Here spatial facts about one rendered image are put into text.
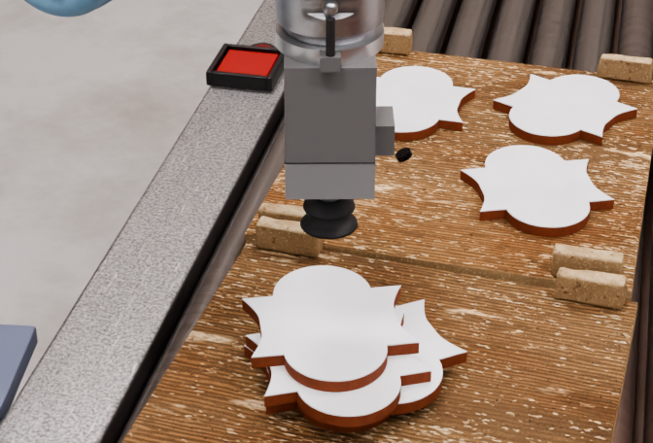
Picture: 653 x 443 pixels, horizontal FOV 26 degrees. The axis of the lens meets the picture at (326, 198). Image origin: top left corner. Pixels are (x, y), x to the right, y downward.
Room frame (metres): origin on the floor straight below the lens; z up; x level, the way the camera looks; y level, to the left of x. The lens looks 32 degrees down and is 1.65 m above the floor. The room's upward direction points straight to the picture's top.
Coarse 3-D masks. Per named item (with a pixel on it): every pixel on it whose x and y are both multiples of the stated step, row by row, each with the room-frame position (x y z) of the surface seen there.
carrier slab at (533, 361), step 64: (256, 256) 1.04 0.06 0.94; (320, 256) 1.04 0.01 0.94; (448, 320) 0.95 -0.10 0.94; (512, 320) 0.95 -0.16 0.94; (576, 320) 0.95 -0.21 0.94; (192, 384) 0.86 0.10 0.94; (256, 384) 0.86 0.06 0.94; (448, 384) 0.86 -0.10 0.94; (512, 384) 0.86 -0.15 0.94; (576, 384) 0.86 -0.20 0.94
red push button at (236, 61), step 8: (224, 56) 1.45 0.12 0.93; (232, 56) 1.45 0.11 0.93; (240, 56) 1.45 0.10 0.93; (248, 56) 1.45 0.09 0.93; (256, 56) 1.45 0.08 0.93; (264, 56) 1.45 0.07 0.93; (272, 56) 1.45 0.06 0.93; (224, 64) 1.43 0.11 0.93; (232, 64) 1.43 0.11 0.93; (240, 64) 1.43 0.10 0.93; (248, 64) 1.43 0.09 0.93; (256, 64) 1.43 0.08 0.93; (264, 64) 1.43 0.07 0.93; (272, 64) 1.43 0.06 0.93; (232, 72) 1.41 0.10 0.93; (240, 72) 1.41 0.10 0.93; (248, 72) 1.41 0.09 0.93; (256, 72) 1.41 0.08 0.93; (264, 72) 1.41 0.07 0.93
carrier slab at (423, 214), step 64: (384, 64) 1.42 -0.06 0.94; (448, 64) 1.42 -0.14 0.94; (512, 64) 1.42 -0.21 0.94; (640, 128) 1.27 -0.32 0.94; (384, 192) 1.15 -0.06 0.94; (448, 192) 1.15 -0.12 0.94; (640, 192) 1.15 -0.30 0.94; (384, 256) 1.04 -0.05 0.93; (448, 256) 1.04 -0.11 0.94; (512, 256) 1.04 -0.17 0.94
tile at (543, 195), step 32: (512, 160) 1.19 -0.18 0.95; (544, 160) 1.19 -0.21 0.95; (576, 160) 1.19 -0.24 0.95; (480, 192) 1.14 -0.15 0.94; (512, 192) 1.13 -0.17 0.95; (544, 192) 1.13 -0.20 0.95; (576, 192) 1.13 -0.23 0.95; (512, 224) 1.09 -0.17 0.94; (544, 224) 1.07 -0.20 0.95; (576, 224) 1.08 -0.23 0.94
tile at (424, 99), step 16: (384, 80) 1.36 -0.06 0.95; (400, 80) 1.36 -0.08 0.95; (416, 80) 1.36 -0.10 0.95; (432, 80) 1.36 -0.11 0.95; (448, 80) 1.36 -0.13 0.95; (384, 96) 1.32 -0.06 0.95; (400, 96) 1.32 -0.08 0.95; (416, 96) 1.32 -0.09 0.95; (432, 96) 1.32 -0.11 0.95; (448, 96) 1.32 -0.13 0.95; (464, 96) 1.32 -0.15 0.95; (400, 112) 1.29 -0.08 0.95; (416, 112) 1.29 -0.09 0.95; (432, 112) 1.29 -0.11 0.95; (448, 112) 1.29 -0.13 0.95; (400, 128) 1.25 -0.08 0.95; (416, 128) 1.25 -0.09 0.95; (432, 128) 1.26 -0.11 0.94; (448, 128) 1.27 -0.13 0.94
